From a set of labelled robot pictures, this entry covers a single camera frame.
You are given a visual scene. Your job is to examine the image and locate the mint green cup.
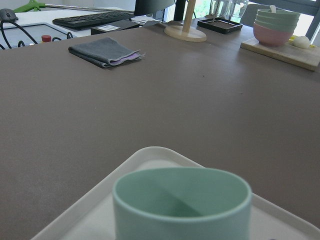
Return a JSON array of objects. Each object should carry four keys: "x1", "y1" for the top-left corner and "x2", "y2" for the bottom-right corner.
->
[{"x1": 112, "y1": 167, "x2": 252, "y2": 240}]

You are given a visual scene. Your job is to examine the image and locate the cream rabbit tray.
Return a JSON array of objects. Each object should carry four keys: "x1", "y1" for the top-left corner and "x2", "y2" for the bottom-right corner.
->
[{"x1": 34, "y1": 146, "x2": 320, "y2": 240}]

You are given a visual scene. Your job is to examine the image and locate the folded grey cloth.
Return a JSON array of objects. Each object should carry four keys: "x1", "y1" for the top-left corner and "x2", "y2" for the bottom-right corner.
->
[{"x1": 68, "y1": 37, "x2": 143, "y2": 68}]

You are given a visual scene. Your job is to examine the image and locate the wooden mug tree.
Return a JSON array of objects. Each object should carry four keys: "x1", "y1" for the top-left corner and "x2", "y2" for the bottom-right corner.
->
[{"x1": 164, "y1": 0, "x2": 207, "y2": 43}]

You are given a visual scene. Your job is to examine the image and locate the black monitor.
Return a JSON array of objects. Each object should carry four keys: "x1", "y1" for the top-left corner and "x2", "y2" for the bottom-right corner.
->
[{"x1": 133, "y1": 0, "x2": 188, "y2": 21}]

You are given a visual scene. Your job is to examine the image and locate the wine glass rack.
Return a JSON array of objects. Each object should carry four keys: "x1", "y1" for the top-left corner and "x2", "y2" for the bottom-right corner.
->
[{"x1": 197, "y1": 0, "x2": 249, "y2": 34}]

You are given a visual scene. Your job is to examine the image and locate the black keyboard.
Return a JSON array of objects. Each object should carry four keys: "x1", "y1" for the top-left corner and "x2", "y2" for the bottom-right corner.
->
[{"x1": 52, "y1": 10, "x2": 135, "y2": 30}]

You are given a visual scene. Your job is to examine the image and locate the stacked mint bowls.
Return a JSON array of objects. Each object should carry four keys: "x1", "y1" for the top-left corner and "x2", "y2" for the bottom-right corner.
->
[{"x1": 253, "y1": 9, "x2": 301, "y2": 47}]

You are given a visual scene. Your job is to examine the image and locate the white ceramic spoon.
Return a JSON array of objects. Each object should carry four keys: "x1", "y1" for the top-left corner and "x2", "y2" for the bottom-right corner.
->
[{"x1": 269, "y1": 4, "x2": 277, "y2": 13}]

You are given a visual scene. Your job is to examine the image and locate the wooden cutting board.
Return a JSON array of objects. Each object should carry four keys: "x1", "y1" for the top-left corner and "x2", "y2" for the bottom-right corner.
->
[{"x1": 240, "y1": 38, "x2": 320, "y2": 72}]

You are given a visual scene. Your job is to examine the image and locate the black computer mouse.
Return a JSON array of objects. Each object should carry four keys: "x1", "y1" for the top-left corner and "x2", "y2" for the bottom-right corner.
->
[{"x1": 0, "y1": 8, "x2": 19, "y2": 22}]

